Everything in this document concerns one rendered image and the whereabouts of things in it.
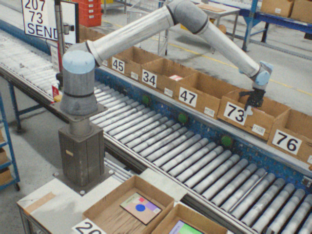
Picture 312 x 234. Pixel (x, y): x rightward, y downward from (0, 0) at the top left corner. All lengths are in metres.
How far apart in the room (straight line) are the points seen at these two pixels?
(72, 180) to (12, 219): 1.03
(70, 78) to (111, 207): 0.70
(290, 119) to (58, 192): 1.59
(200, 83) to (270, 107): 0.62
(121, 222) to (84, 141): 0.45
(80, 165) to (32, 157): 1.66
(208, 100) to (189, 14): 0.83
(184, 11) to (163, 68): 1.30
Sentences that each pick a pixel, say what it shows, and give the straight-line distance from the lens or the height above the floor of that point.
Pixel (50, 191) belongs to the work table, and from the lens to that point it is 1.84.
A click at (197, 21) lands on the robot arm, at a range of 1.57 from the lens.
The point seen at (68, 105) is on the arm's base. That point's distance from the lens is 1.56.
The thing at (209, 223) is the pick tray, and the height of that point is 0.83.
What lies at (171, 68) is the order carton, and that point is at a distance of 2.76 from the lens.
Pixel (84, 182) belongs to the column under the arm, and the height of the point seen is 0.79.
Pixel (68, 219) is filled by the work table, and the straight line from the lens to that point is 1.69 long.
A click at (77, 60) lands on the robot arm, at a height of 1.48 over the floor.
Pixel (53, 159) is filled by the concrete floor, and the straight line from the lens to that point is 3.25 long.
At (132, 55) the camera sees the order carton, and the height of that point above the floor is 0.95.
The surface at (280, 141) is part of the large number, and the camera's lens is 2.08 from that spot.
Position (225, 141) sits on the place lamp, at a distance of 2.18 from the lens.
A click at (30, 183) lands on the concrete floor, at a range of 3.04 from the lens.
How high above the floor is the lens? 2.03
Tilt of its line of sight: 32 degrees down
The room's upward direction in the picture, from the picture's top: 5 degrees clockwise
